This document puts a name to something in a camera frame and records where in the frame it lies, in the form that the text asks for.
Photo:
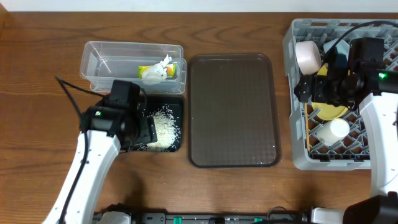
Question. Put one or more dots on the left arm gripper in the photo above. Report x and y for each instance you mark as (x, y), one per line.
(148, 130)

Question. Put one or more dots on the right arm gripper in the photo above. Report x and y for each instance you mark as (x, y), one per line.
(304, 91)

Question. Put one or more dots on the yellow plate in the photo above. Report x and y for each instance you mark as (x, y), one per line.
(328, 112)

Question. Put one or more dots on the rice food scraps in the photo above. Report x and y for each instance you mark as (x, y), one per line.
(167, 123)

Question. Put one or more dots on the pink bowl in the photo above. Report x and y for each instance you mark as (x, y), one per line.
(308, 57)

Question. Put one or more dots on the pale green cup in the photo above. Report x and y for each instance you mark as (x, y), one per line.
(333, 131)

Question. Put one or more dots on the white tissue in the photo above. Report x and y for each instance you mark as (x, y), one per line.
(156, 73)

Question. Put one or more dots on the light blue bowl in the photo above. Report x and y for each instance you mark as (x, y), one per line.
(342, 47)

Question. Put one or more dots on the wooden chopstick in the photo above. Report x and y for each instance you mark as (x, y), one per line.
(307, 127)

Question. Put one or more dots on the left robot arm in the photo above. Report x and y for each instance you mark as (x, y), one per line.
(95, 153)

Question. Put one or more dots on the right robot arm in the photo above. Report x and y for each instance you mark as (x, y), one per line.
(380, 119)

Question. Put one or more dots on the black waste tray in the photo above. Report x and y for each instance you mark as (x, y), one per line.
(155, 100)

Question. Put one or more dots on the clear plastic waste bin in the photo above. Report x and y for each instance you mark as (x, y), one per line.
(103, 62)

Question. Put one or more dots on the grey dishwasher rack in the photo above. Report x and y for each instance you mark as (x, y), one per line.
(353, 151)

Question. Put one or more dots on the brown serving tray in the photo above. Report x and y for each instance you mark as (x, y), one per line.
(232, 113)

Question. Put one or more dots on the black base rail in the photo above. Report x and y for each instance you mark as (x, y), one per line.
(120, 213)

